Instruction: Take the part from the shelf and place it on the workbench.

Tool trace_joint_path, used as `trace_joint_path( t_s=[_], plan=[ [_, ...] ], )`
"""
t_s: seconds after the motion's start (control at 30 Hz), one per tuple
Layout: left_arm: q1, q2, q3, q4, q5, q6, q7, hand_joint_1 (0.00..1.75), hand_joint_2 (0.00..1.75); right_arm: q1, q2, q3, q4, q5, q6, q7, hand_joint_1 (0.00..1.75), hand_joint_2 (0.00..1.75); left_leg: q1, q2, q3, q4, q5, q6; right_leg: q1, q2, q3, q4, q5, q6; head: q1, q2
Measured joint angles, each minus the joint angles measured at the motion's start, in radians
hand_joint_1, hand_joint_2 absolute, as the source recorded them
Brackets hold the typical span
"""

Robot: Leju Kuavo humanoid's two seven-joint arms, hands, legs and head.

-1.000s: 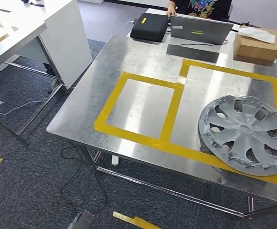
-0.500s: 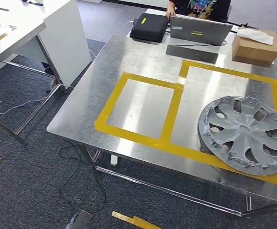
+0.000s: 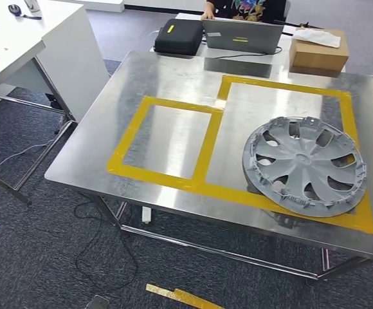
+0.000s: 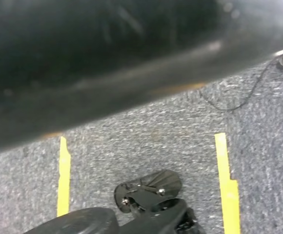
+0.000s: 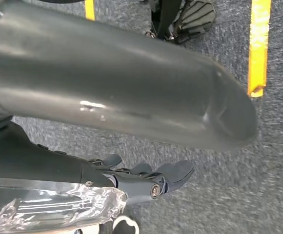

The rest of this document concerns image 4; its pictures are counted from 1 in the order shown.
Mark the black robot foot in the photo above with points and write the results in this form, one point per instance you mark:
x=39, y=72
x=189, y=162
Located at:
x=160, y=181

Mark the ragged yellow floor tape strip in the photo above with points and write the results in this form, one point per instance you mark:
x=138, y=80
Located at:
x=63, y=181

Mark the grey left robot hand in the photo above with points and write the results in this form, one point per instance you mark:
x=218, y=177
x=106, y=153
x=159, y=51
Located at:
x=107, y=48

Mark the notched yellow floor tape strip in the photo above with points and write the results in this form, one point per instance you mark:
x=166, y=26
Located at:
x=225, y=181

